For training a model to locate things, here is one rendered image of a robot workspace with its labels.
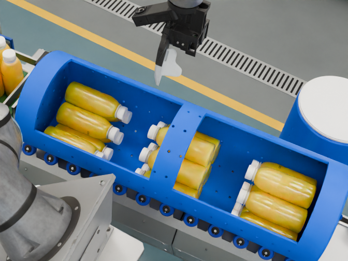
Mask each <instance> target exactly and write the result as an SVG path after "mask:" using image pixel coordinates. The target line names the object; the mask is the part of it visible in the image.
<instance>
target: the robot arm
mask: <svg viewBox="0 0 348 261"><path fill-rule="evenodd" d="M210 5H211V2H209V1H206V0H167V2H163V3H158V4H153V5H148V6H142V7H139V8H138V9H137V10H136V11H135V13H134V14H133V16H132V20H133V22H134V24H135V26H136V27H138V26H143V25H149V24H155V23H161V22H165V23H166V24H165V26H164V28H163V32H162V37H161V42H160V44H159V48H158V51H157V56H156V62H155V71H154V78H155V83H156V85H157V86H159V84H160V81H161V77H162V76H172V77H178V76H180V75H181V73H182V69H181V67H180V66H179V65H178V64H177V63H176V56H177V52H176V50H175V49H173V48H169V44H171V45H173V46H175V47H177V48H180V50H183V51H185V54H188V55H191V56H193V57H195V56H196V50H197V46H198V45H202V42H203V41H204V38H207V32H208V27H209V21H210V20H209V19H206V17H207V12H208V10H209V8H210ZM205 32H206V33H205ZM192 50H194V52H193V51H192ZM22 147H23V137H22V133H21V130H20V127H19V125H18V123H17V122H16V121H15V119H14V118H13V117H12V116H11V114H10V111H9V108H8V106H7V105H5V104H2V103H0V243H1V245H2V247H3V248H4V250H5V252H6V254H7V255H8V257H9V258H10V259H11V260H12V261H38V260H39V259H41V258H42V257H43V256H45V255H46V254H47V253H48V252H49V251H50V250H51V249H52V248H53V247H54V246H55V245H56V244H57V243H58V242H59V240H60V239H61V238H62V236H63V235H64V233H65V231H66V229H67V228H68V226H69V223H70V220H71V216H72V209H71V207H70V206H69V205H68V204H67V203H66V202H65V201H64V200H62V199H60V198H58V197H55V196H53V195H51V194H48V193H46V192H44V191H42V190H39V189H38V188H37V187H36V186H35V185H33V184H32V183H31V182H30V181H29V180H28V179H27V178H26V177H25V176H24V175H23V174H22V173H20V172H19V163H20V155H21V151H22Z"/></svg>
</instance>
